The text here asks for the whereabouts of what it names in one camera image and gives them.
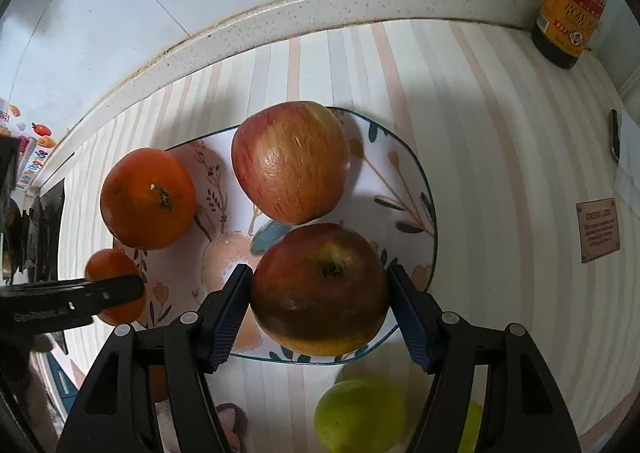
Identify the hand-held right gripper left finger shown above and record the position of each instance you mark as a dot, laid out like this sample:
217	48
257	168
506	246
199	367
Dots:
230	318

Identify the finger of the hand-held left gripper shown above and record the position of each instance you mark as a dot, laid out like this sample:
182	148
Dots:
110	290

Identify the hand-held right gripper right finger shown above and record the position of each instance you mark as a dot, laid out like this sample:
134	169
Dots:
407	313

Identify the small orange mandarin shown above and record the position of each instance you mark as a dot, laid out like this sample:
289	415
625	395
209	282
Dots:
107	263

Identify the dark red apple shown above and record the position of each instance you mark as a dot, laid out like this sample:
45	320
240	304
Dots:
320	283

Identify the floral ceramic plate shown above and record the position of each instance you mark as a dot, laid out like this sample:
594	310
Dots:
390	183

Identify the large orange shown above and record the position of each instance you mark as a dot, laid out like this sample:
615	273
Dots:
145	203

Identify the green round fruit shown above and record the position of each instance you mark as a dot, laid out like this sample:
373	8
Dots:
357	415
472	428

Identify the colourful printed packet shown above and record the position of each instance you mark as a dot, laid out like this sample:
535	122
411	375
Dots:
35	153

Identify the striped red apple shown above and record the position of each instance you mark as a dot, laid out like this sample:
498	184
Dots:
290	163

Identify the striped table mat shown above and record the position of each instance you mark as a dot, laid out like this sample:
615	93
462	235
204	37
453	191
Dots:
500	133

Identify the brown mat label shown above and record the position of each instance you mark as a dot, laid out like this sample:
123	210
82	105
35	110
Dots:
597	230

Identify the black flat device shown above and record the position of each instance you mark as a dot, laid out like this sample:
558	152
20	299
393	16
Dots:
614	135

